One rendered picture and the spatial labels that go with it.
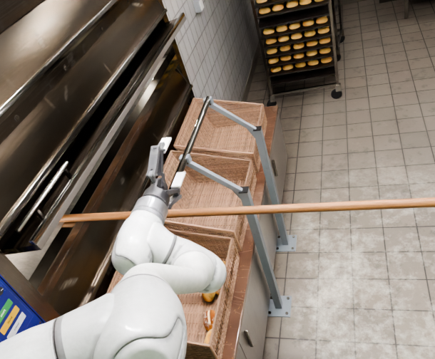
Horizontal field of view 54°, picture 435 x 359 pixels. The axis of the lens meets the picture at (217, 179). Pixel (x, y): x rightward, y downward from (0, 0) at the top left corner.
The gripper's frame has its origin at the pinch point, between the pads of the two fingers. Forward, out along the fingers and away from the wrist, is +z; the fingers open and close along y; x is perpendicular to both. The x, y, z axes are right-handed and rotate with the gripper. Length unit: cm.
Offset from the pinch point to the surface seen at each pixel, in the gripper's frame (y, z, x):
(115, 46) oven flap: -5, 88, -55
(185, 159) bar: 32, 41, -18
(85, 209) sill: 32, 13, -55
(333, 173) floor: 149, 160, 34
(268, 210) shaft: 29.4, 5.0, 23.3
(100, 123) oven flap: 9, 41, -49
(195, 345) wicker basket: 76, -21, -11
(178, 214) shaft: 29.1, 4.8, -9.7
